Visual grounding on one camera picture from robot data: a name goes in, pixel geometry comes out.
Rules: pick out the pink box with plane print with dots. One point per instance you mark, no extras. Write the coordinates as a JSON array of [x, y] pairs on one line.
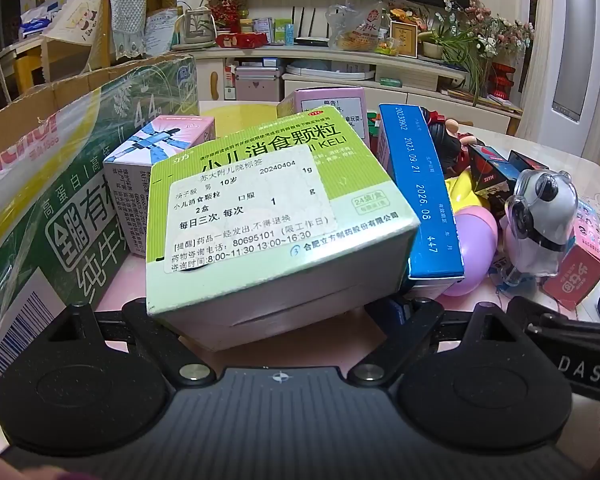
[[145, 160]]

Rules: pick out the white certificate paper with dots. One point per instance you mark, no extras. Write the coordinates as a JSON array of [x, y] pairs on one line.
[[160, 30]]

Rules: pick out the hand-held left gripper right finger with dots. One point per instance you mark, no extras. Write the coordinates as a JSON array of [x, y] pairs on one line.
[[420, 320]]

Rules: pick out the orange flower arrangement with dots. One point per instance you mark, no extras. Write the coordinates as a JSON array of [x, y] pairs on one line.
[[407, 16]]

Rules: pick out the red berry branches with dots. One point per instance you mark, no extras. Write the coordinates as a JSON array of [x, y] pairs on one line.
[[227, 7]]

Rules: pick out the blue tissue pack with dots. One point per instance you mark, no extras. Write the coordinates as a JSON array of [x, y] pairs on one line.
[[35, 27]]

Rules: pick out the small colourful toy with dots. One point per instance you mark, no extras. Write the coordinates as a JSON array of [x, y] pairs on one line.
[[387, 49]]

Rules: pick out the wooden dining table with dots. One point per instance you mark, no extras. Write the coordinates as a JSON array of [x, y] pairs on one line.
[[27, 67]]

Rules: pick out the potted green plant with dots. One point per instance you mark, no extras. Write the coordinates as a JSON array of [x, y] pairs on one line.
[[432, 50]]

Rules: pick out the red gift box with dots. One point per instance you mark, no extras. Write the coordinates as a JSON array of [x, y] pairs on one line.
[[240, 40]]

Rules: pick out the green medicine box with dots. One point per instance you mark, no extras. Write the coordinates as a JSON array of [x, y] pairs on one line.
[[280, 220]]

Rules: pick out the pink snack box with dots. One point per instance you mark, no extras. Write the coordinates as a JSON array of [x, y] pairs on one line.
[[577, 270]]

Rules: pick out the stack of papers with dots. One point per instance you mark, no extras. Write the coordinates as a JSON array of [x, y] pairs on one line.
[[485, 100]]

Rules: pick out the white standing air conditioner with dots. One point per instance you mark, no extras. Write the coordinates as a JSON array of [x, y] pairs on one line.
[[575, 60]]

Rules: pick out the small green box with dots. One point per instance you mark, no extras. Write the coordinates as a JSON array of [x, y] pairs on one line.
[[280, 27]]

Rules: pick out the yellow toy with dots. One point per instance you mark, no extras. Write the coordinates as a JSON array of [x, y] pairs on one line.
[[462, 190]]

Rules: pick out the glass teapot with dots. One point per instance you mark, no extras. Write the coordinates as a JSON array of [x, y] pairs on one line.
[[197, 27]]

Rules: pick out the pink storage case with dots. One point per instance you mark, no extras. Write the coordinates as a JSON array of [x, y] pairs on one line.
[[257, 85]]

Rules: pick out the plain pink box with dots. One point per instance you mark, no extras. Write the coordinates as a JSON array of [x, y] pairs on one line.
[[330, 105]]

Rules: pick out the blue medicine box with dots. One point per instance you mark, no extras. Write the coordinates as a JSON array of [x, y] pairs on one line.
[[420, 185]]

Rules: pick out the wooden photo frame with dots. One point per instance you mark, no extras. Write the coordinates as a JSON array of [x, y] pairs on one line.
[[404, 40]]

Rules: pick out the green printed cardboard box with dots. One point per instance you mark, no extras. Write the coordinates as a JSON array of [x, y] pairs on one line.
[[55, 170]]

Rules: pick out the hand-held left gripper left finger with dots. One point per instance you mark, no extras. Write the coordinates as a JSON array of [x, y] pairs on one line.
[[150, 335]]

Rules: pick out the cream television cabinet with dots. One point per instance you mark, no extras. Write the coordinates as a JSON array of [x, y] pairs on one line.
[[415, 85]]

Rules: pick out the beige tote bag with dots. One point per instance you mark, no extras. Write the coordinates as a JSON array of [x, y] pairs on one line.
[[77, 20]]

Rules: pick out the black red toy figure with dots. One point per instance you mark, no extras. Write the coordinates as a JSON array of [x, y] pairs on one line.
[[445, 140]]

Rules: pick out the black printed box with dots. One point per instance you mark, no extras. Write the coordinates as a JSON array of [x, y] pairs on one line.
[[492, 172], [527, 160]]

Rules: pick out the pink flower bouquet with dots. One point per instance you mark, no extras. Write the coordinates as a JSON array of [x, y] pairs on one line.
[[500, 35]]

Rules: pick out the white oval tray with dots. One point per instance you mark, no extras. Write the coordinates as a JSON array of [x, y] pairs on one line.
[[330, 70]]

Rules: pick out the small white blue box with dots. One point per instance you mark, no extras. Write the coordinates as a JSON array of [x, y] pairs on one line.
[[263, 29]]

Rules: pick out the clear plastic bag of snacks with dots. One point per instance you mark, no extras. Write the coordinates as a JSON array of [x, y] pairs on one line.
[[357, 25]]

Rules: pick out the white router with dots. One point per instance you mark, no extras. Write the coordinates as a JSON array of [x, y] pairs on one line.
[[310, 22]]

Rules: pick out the white lace curtain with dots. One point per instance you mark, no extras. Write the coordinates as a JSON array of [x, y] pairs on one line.
[[540, 20]]

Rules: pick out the purple egg toy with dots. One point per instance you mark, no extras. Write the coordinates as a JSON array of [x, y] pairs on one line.
[[475, 245]]

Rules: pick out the red vase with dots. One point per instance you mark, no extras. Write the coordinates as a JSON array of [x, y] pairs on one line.
[[502, 82]]

